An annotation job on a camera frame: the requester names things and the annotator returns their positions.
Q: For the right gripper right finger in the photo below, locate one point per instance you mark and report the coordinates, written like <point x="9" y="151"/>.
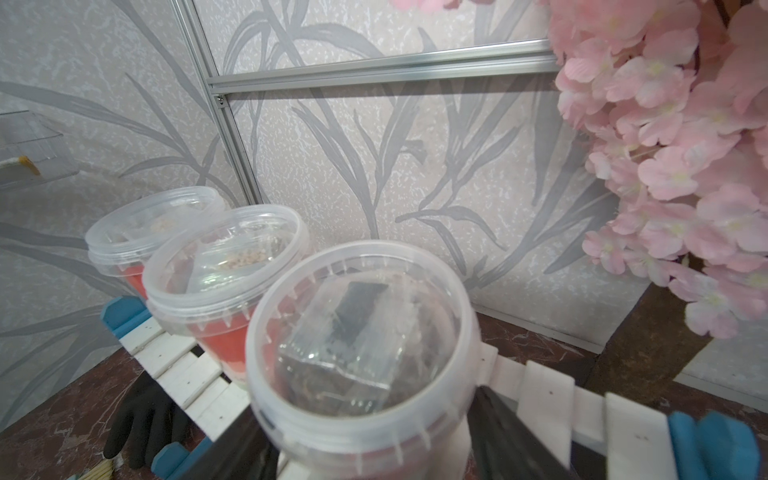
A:
<point x="503" y="446"/>

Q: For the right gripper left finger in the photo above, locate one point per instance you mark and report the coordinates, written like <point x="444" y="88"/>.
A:
<point x="243" y="451"/>

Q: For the clear seed container red label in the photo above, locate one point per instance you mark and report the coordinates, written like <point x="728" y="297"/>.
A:
<point x="122" y="242"/>

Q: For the blue white two-tier shelf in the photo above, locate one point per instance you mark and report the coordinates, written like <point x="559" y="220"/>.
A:
<point x="635" y="441"/>

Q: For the black work glove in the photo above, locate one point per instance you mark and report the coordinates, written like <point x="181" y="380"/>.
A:
<point x="146" y="421"/>

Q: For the blue hand brush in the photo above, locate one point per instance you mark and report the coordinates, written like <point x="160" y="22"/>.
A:
<point x="104" y="470"/>

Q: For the pink artificial blossom tree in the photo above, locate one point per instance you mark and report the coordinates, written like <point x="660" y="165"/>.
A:
<point x="674" y="97"/>

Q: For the clear acrylic wall tray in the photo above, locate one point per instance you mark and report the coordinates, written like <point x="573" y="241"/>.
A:
<point x="32" y="152"/>

